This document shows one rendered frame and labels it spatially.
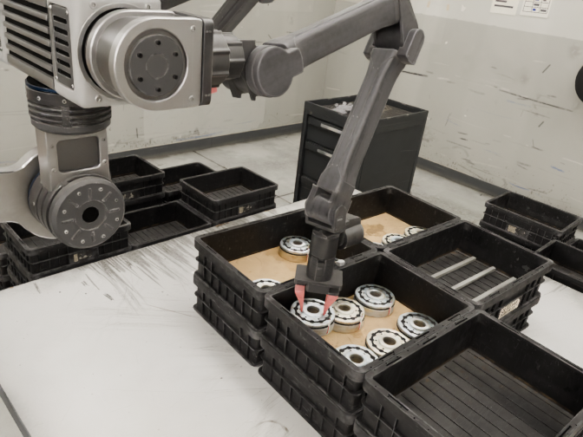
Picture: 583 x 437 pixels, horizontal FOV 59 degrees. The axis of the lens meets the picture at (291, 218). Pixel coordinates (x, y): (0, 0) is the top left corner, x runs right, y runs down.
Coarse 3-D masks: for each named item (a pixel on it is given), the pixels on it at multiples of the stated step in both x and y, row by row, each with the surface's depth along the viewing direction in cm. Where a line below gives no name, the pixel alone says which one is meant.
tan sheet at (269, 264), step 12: (264, 252) 151; (276, 252) 152; (240, 264) 144; (252, 264) 144; (264, 264) 145; (276, 264) 146; (288, 264) 146; (252, 276) 139; (264, 276) 140; (276, 276) 140; (288, 276) 141
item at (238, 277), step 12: (276, 216) 151; (228, 228) 141; (240, 228) 142; (204, 252) 131; (216, 252) 128; (372, 252) 137; (216, 264) 127; (228, 264) 124; (336, 264) 130; (228, 276) 124; (240, 276) 120; (252, 288) 117; (276, 288) 117; (264, 300) 116
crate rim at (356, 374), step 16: (368, 256) 135; (384, 256) 136; (416, 272) 130; (288, 288) 118; (272, 304) 112; (464, 304) 120; (288, 320) 109; (448, 320) 114; (304, 336) 106; (320, 336) 104; (416, 336) 107; (320, 352) 102; (336, 352) 101; (400, 352) 102; (352, 368) 97; (368, 368) 97
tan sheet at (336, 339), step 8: (352, 296) 136; (400, 304) 135; (392, 312) 131; (400, 312) 131; (368, 320) 127; (376, 320) 127; (384, 320) 128; (392, 320) 128; (368, 328) 124; (376, 328) 125; (384, 328) 125; (392, 328) 125; (328, 336) 120; (336, 336) 120; (344, 336) 120; (352, 336) 121; (360, 336) 121; (336, 344) 118; (344, 344) 118; (360, 344) 118
